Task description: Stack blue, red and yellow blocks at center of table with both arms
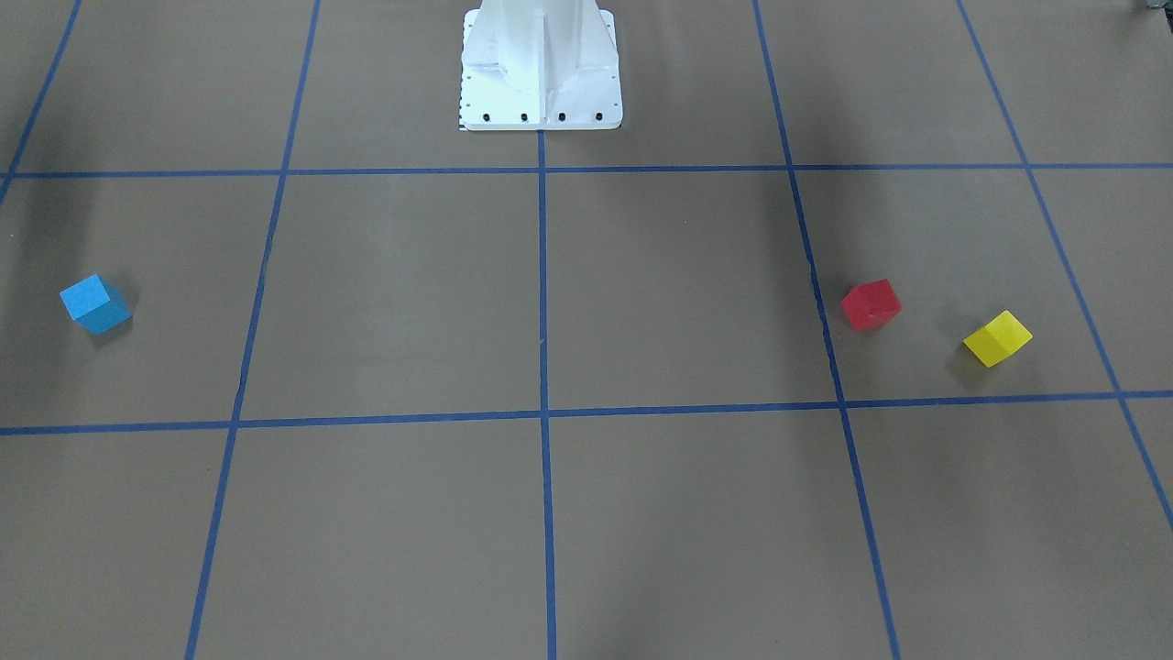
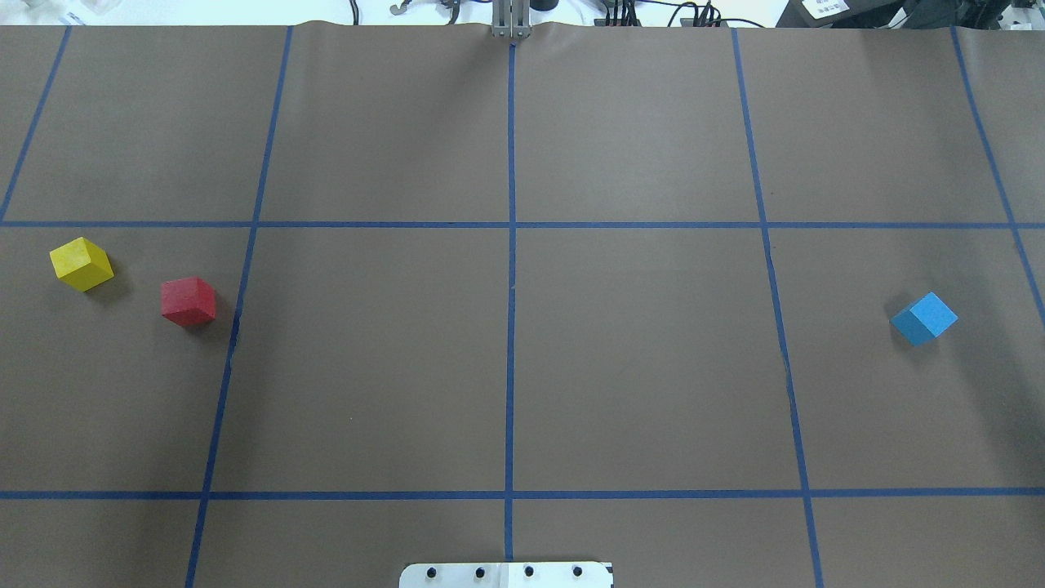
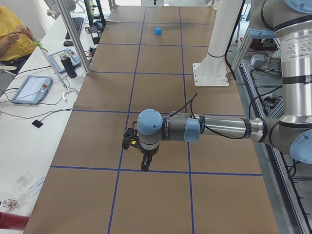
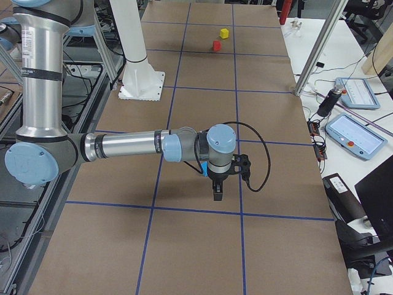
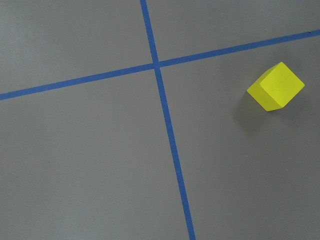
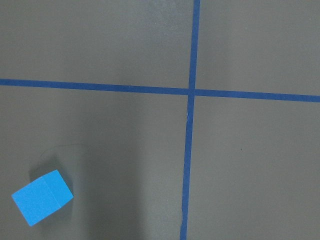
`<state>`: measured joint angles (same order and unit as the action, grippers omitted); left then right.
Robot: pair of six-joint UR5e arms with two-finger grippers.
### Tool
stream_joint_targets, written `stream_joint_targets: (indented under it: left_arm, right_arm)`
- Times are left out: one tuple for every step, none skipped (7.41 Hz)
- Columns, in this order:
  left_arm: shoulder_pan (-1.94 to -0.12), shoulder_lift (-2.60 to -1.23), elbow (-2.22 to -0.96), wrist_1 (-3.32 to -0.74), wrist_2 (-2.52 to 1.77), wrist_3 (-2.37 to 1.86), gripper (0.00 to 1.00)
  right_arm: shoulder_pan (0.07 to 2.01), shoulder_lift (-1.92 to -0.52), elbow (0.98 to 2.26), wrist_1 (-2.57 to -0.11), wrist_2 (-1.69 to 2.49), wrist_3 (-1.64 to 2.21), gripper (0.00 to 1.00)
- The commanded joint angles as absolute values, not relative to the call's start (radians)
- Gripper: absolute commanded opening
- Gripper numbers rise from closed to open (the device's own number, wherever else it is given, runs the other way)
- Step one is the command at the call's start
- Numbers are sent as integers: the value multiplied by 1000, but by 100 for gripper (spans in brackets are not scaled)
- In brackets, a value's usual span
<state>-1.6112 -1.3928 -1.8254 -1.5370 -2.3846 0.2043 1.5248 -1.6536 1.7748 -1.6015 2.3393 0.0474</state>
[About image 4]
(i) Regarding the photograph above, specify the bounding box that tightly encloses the yellow cube block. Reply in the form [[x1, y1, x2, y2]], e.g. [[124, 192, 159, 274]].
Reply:
[[219, 28, 230, 39]]

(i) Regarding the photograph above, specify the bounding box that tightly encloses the far teach pendant tablet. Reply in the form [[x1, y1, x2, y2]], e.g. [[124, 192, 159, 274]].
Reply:
[[335, 77, 381, 110]]

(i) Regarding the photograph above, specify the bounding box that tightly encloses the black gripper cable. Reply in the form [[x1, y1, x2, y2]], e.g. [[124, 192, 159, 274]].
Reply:
[[223, 121, 271, 193]]

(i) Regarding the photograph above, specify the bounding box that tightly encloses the aluminium frame post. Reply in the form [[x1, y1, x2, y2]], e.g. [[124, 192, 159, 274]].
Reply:
[[294, 0, 348, 96]]

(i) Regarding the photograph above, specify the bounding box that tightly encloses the white pedestal column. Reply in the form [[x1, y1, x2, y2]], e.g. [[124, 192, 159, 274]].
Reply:
[[110, 0, 165, 101]]

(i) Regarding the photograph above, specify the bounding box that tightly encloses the red cube block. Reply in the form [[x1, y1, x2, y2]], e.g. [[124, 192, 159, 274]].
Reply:
[[212, 40, 222, 52]]

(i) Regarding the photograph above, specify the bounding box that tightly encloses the black water bottle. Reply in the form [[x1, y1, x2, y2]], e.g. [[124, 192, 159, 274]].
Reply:
[[317, 84, 343, 117]]

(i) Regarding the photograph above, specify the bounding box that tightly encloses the red fire extinguisher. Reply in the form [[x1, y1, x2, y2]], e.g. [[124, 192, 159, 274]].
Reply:
[[279, 0, 292, 25]]

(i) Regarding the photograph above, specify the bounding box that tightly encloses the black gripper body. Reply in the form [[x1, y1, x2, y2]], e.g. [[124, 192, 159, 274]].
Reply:
[[208, 154, 251, 185]]

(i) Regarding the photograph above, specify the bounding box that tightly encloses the teach pendant tablet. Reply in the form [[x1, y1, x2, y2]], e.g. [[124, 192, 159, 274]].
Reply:
[[325, 113, 387, 160], [335, 77, 381, 110]]

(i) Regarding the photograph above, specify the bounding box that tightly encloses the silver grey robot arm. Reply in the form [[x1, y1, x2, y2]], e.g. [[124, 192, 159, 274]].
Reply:
[[1, 17, 22, 53], [5, 1, 251, 201]]

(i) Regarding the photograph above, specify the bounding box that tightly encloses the near teach pendant tablet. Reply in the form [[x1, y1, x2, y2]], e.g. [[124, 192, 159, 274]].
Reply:
[[325, 113, 387, 160]]

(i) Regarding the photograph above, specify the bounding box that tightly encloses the black monitor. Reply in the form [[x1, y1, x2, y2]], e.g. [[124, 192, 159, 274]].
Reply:
[[355, 157, 392, 238]]

